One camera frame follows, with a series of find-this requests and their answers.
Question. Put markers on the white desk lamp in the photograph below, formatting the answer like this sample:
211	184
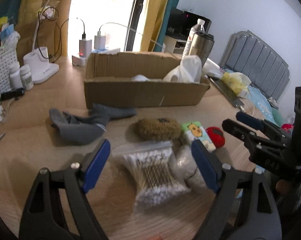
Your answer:
40	67

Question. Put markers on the grey sock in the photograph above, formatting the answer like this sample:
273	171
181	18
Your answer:
85	130

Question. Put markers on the green tissue packet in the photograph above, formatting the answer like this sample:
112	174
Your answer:
194	131

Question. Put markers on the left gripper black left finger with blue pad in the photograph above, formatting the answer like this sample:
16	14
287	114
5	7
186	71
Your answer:
43	216

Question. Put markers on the red plush ball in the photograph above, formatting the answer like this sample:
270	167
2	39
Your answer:
216	135

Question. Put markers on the black monitor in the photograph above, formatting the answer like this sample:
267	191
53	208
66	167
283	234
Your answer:
180	23

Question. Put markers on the black small device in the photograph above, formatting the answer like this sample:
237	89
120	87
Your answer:
12	94

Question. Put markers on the clear water bottle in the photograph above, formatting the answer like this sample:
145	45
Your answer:
196	29

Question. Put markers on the white plastic basket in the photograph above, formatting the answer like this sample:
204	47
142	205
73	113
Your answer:
6	59

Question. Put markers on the white pill bottle short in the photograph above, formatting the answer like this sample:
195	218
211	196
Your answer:
26	77

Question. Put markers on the cotton swab bag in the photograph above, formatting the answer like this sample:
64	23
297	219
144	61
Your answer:
153	166

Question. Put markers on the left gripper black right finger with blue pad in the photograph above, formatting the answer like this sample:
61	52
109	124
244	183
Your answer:
257	217

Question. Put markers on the steel travel tumbler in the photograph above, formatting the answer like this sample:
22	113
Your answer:
202	46

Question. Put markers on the clear plastic bag bundle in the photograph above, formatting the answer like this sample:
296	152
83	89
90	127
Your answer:
184	169

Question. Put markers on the white paper towel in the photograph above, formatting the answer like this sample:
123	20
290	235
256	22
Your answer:
188	71

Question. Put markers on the grey bed headboard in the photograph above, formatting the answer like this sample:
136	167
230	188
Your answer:
248	54

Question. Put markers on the brown cardboard box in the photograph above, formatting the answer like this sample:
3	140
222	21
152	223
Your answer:
133	80

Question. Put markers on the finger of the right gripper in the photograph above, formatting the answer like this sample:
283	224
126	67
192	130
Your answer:
250	139
272	131

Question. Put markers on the white pill bottle tall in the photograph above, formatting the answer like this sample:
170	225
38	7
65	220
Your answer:
15	79

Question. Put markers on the yellow curtain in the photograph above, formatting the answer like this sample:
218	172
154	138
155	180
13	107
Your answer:
155	11

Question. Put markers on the yellow crumpled bag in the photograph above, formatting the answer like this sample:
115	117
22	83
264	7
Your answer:
237	82

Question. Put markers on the person hand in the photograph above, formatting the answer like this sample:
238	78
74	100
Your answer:
283	187

